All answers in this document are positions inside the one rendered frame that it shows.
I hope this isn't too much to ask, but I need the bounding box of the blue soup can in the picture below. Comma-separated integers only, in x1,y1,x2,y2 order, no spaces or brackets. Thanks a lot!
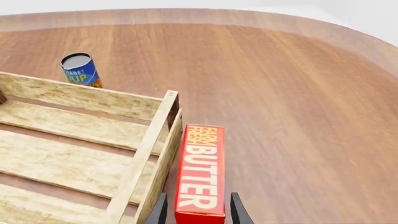
60,52,103,89

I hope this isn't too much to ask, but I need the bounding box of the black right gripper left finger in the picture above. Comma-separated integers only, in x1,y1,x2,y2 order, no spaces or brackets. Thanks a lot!
145,192,169,224

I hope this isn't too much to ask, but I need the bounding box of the red butter box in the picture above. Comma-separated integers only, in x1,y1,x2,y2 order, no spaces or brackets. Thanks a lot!
174,124,226,224

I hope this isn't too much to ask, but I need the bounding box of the wooden slat tray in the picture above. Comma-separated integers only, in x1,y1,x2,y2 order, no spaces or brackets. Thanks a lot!
0,71,183,224

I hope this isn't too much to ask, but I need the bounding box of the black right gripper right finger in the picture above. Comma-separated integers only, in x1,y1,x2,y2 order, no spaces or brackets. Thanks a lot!
230,192,256,224

